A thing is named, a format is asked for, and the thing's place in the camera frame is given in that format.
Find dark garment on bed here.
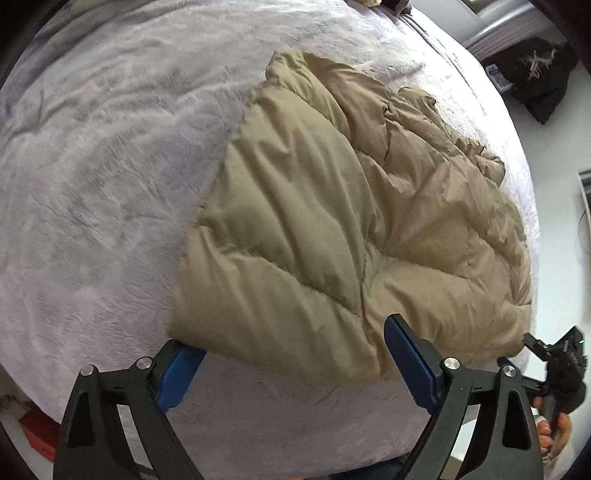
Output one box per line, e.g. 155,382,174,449
356,0,412,17

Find lavender quilted bedspread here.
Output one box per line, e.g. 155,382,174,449
1,1,539,479

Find black hanging clothes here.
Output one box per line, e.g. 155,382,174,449
483,37,579,125

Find person's right hand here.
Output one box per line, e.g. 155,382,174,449
535,412,572,459

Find grey window curtain right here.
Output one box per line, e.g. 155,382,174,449
462,1,553,57

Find khaki puffer jacket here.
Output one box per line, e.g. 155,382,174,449
168,49,533,383

